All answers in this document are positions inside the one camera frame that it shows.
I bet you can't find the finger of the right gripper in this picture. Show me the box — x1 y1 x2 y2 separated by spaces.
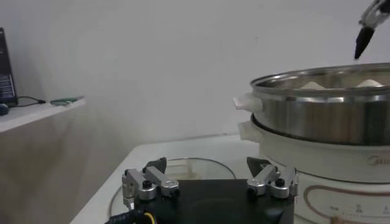
353 0 390 60

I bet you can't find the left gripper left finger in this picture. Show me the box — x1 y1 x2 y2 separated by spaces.
121 156 180 211

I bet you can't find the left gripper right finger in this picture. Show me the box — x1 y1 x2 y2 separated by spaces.
246 156 299 200

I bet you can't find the white steamed baozi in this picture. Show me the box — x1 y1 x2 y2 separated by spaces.
300 81 327 91
355 79 385 89

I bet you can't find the round glass lid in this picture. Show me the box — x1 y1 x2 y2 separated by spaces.
108 157 237 219

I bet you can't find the stainless steel steamer basket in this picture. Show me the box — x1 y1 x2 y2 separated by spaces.
233 62 390 146

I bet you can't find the white electric cooker base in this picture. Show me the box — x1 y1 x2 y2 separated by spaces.
237 114 390 224

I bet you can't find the green flat device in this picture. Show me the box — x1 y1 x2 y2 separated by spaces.
50 96 85 107

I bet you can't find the white side table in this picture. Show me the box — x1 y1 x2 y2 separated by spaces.
0 97 88 224

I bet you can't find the black box with label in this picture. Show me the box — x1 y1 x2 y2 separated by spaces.
0 27 18 107

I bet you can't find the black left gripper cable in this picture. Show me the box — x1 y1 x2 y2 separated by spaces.
105 208 155 224

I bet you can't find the thin black cable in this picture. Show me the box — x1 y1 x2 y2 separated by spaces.
15 96 46 108

